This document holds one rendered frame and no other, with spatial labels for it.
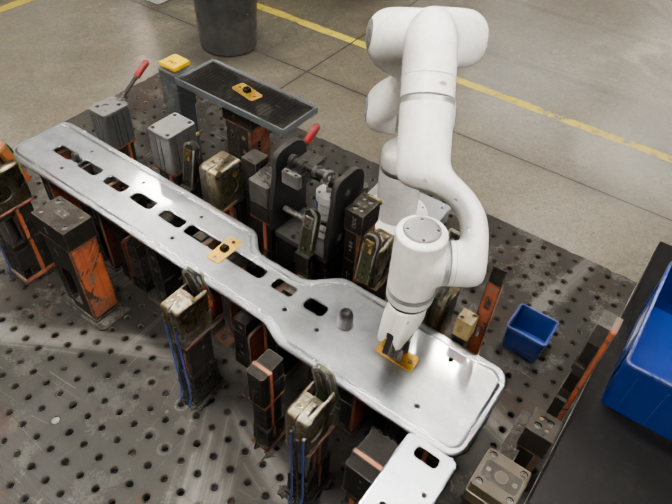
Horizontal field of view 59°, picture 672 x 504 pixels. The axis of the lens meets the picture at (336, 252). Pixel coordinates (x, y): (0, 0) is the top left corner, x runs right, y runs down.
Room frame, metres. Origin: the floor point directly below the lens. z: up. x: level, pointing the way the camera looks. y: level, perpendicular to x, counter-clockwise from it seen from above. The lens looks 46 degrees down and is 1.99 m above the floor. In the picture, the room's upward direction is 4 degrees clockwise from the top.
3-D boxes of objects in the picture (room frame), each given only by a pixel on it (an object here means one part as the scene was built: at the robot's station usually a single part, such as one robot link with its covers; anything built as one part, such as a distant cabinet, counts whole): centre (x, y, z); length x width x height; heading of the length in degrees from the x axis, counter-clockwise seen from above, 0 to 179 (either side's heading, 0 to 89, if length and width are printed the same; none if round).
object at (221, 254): (0.95, 0.25, 1.01); 0.08 x 0.04 x 0.01; 147
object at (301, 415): (0.55, 0.03, 0.87); 0.12 x 0.09 x 0.35; 146
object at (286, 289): (0.85, 0.10, 0.84); 0.12 x 0.05 x 0.29; 146
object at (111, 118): (1.41, 0.65, 0.88); 0.11 x 0.10 x 0.36; 146
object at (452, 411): (0.95, 0.27, 1.00); 1.38 x 0.22 x 0.02; 56
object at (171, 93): (1.50, 0.48, 0.92); 0.08 x 0.08 x 0.44; 56
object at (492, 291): (0.76, -0.30, 0.95); 0.03 x 0.01 x 0.50; 56
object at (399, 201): (1.34, -0.17, 0.88); 0.19 x 0.19 x 0.18
